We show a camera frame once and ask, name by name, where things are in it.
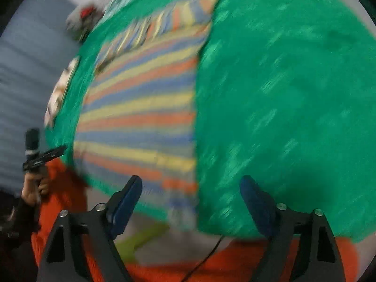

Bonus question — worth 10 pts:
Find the striped knitted sweater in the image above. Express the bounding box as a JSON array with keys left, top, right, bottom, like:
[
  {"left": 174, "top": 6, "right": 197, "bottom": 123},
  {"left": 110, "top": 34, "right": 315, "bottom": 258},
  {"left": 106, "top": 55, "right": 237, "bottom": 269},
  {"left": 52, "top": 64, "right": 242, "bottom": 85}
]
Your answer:
[{"left": 72, "top": 0, "right": 221, "bottom": 231}]

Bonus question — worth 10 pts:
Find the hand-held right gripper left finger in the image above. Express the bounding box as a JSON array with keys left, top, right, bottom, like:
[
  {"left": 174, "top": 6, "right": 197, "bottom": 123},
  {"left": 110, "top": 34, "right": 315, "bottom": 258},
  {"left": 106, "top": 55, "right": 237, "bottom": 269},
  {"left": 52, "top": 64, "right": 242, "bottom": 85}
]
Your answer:
[{"left": 37, "top": 175, "right": 143, "bottom": 282}]

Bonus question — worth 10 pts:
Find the grey-blue curtain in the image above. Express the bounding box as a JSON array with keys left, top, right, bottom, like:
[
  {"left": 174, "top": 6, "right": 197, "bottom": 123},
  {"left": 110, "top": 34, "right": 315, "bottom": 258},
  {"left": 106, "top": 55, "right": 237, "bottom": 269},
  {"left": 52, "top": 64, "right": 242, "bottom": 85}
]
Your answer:
[{"left": 0, "top": 0, "right": 80, "bottom": 188}]

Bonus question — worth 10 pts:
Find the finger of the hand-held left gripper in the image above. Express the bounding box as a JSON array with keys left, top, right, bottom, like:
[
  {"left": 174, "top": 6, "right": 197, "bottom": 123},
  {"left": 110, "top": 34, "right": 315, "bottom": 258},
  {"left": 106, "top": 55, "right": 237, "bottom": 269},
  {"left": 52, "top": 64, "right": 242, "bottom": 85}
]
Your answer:
[{"left": 38, "top": 145, "right": 68, "bottom": 165}]

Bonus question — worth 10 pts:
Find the person's left forearm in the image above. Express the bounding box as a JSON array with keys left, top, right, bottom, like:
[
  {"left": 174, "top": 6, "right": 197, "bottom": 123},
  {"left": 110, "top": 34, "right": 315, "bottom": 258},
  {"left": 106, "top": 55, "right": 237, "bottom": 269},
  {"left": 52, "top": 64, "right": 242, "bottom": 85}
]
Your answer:
[{"left": 0, "top": 191, "right": 40, "bottom": 241}]

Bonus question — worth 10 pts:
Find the orange blanket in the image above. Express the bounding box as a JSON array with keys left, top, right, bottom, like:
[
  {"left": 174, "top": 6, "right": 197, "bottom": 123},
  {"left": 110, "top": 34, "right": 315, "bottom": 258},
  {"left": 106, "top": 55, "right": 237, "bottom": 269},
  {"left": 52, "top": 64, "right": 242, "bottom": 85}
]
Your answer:
[{"left": 31, "top": 157, "right": 360, "bottom": 282}]

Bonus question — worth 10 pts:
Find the brown chevron pillow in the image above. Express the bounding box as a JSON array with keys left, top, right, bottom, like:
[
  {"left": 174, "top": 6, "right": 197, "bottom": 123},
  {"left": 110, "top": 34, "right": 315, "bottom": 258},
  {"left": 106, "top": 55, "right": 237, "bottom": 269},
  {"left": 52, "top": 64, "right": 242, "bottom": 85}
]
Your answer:
[{"left": 44, "top": 56, "right": 80, "bottom": 129}]

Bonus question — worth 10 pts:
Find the grey knitted cloth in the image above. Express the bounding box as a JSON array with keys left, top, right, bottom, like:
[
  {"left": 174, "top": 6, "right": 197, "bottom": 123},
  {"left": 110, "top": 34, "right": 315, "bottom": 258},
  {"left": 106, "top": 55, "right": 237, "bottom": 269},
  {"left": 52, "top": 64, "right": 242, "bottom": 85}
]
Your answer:
[{"left": 66, "top": 4, "right": 103, "bottom": 41}]

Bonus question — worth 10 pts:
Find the red cloth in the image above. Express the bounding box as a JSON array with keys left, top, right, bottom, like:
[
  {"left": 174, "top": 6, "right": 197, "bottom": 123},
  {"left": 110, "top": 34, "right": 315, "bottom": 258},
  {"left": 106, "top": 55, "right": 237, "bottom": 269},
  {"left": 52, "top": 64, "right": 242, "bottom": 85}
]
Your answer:
[{"left": 80, "top": 6, "right": 99, "bottom": 19}]

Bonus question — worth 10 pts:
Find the green patterned blanket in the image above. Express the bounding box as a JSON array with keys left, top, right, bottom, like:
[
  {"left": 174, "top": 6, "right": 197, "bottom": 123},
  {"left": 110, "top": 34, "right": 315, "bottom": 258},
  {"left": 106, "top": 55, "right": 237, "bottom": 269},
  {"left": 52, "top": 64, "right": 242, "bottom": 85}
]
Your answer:
[{"left": 44, "top": 0, "right": 376, "bottom": 244}]

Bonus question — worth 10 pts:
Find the yellow-green cloth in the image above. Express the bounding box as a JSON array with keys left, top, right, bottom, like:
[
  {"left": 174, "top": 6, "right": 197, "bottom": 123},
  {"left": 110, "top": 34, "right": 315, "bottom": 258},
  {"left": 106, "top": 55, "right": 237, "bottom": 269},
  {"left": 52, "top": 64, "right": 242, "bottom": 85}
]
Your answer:
[{"left": 116, "top": 222, "right": 171, "bottom": 263}]

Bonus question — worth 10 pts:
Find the person's left hand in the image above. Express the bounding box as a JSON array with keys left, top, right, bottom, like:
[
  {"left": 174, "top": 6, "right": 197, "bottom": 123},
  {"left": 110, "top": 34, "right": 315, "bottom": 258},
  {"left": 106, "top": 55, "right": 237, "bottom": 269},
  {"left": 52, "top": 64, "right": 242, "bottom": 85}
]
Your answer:
[{"left": 21, "top": 173, "right": 50, "bottom": 206}]

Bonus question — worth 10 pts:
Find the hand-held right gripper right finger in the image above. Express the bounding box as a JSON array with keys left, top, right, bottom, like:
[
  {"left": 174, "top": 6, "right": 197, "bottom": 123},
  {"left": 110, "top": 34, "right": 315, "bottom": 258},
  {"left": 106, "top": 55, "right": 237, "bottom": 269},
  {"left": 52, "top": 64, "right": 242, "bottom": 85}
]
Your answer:
[{"left": 239, "top": 175, "right": 346, "bottom": 282}]

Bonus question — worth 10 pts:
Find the black cable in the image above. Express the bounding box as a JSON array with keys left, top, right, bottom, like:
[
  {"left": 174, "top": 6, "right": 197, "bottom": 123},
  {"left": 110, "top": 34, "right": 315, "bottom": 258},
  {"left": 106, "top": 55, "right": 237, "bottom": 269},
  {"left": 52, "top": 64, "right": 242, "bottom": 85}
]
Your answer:
[{"left": 179, "top": 235, "right": 225, "bottom": 282}]

